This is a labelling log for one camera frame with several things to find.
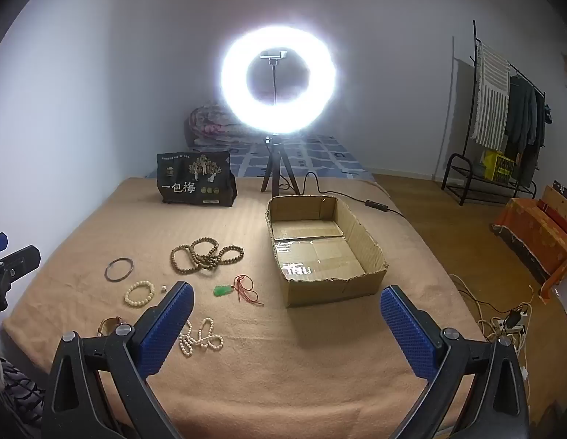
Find blue patterned bedsheet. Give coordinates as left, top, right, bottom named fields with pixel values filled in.
left=146, top=134, right=373, bottom=179

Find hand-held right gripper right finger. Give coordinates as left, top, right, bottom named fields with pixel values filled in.
left=379, top=285, right=530, bottom=439

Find brown wooden bead necklace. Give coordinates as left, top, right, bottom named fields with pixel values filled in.
left=170, top=237, right=244, bottom=275

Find brown wristwatch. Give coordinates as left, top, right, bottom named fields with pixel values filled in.
left=97, top=316, right=133, bottom=338

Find white cable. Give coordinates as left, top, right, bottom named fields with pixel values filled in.
left=448, top=274, right=536, bottom=357

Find black clothes rack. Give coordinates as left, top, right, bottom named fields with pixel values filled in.
left=441, top=20, right=547, bottom=206

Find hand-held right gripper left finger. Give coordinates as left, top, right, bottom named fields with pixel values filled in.
left=41, top=280, right=195, bottom=439

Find black snack bag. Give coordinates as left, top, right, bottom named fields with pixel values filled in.
left=156, top=151, right=238, bottom=209

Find white power strip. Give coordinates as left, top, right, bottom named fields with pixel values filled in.
left=491, top=318, right=526, bottom=334

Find white pearl necklace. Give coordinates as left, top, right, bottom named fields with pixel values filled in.
left=179, top=317, right=224, bottom=356

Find tan blanket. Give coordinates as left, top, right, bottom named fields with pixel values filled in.
left=2, top=176, right=488, bottom=439

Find dark hanging clothes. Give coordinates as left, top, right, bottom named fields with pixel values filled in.
left=505, top=75, right=553, bottom=184

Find cream bead bracelet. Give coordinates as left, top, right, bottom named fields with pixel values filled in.
left=124, top=280, right=155, bottom=307

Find black tripod legs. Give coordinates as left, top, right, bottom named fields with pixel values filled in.
left=260, top=135, right=299, bottom=195

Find striped towel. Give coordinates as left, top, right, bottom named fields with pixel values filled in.
left=470, top=41, right=511, bottom=151

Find yellow crate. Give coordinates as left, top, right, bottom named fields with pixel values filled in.
left=482, top=149, right=515, bottom=184

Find black cable with switch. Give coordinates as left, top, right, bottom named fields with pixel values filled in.
left=279, top=171, right=403, bottom=217

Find green pendant with red cord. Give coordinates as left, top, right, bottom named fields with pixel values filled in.
left=213, top=274, right=265, bottom=306

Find dark metal bangle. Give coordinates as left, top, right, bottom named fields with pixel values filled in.
left=104, top=257, right=136, bottom=281

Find white ring light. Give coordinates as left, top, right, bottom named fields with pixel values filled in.
left=218, top=25, right=337, bottom=137

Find cardboard box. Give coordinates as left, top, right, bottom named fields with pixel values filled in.
left=265, top=195, right=388, bottom=308

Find folded floral quilt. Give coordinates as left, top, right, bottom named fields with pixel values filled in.
left=183, top=102, right=247, bottom=151

